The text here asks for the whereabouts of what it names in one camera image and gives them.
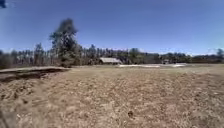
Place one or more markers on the wooden barn with grey roof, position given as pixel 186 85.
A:
pixel 110 60

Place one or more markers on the pale snow patch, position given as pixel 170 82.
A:
pixel 143 65

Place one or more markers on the wood of trees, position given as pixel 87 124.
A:
pixel 150 57

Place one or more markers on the dry brown grass field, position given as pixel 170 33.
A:
pixel 133 96

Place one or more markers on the tall pine tree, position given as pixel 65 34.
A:
pixel 65 43

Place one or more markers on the pale dirt road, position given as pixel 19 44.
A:
pixel 26 69

